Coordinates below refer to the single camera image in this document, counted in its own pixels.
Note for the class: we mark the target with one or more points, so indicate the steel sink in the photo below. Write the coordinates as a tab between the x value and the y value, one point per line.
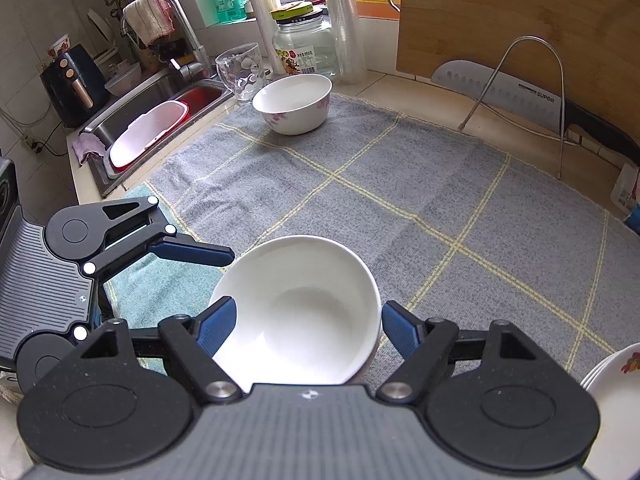
145	90

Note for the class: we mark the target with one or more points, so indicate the glass jar with lid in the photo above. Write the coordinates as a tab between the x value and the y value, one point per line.
305	45

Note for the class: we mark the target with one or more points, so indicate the steel faucet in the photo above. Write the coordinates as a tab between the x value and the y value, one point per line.
187	25

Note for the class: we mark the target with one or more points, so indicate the teal towel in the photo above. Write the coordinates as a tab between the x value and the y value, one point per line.
135	290

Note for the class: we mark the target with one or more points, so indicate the black air fryer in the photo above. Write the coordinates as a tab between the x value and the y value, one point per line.
70	90

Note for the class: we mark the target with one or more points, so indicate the clear glass cup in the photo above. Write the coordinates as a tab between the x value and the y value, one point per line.
245	80

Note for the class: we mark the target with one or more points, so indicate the white plastic board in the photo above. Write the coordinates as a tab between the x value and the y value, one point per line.
150	132

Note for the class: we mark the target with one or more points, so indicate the wooden cutting board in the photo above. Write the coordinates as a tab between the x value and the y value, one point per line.
475	10

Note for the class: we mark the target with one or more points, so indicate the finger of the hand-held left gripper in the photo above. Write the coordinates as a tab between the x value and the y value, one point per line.
195	254
147	334

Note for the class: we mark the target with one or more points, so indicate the pink rag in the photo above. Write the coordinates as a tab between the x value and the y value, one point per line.
87	147

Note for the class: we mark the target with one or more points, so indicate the clear plastic wrap roll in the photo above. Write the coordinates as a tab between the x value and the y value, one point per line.
345	25

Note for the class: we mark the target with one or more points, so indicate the red basin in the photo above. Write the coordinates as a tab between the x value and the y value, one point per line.
200	100

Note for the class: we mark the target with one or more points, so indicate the striped dish towel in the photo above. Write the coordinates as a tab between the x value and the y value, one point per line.
147	17

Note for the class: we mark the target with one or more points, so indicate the clear plastic container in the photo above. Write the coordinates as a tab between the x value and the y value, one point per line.
122	80

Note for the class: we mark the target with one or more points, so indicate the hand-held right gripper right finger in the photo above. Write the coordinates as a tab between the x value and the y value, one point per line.
400	330

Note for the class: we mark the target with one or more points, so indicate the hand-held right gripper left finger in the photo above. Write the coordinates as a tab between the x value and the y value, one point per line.
220	325

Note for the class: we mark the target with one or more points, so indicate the white seasoning bag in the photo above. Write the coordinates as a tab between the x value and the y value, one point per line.
627	195

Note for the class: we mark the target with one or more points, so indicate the steel kitchen knife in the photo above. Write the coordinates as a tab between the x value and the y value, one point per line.
500	87

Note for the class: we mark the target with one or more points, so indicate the oval white fruit-print dish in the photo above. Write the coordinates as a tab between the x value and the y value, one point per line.
620	410

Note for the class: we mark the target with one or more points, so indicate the grey checked table mat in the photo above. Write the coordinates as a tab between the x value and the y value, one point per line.
400	185

